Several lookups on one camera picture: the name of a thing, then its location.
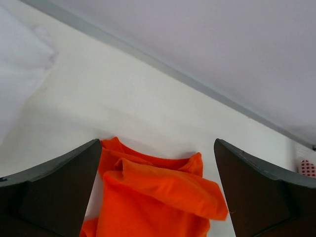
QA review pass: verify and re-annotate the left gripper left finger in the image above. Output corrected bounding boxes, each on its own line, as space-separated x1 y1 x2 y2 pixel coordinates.
0 139 102 237

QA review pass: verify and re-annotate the white plastic basket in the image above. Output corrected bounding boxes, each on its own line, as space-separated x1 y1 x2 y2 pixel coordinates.
294 144 316 178

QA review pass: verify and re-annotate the folded white t shirt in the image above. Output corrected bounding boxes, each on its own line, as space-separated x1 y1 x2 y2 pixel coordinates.
0 6 58 141

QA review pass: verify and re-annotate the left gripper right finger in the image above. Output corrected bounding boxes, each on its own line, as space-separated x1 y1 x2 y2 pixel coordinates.
214 139 316 237

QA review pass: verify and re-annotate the orange t shirt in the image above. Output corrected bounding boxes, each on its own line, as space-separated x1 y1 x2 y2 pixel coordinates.
80 137 229 237

